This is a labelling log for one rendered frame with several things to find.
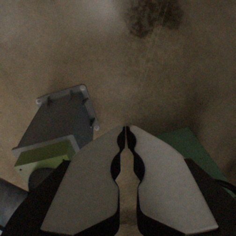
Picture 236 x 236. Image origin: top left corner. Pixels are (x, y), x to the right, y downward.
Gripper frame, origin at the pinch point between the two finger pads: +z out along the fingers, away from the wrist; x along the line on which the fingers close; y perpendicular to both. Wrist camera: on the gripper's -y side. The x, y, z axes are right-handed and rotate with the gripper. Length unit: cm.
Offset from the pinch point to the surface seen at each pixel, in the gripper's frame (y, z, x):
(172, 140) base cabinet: 74, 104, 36
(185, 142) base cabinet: 72, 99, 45
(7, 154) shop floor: 85, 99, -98
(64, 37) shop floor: -1, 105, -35
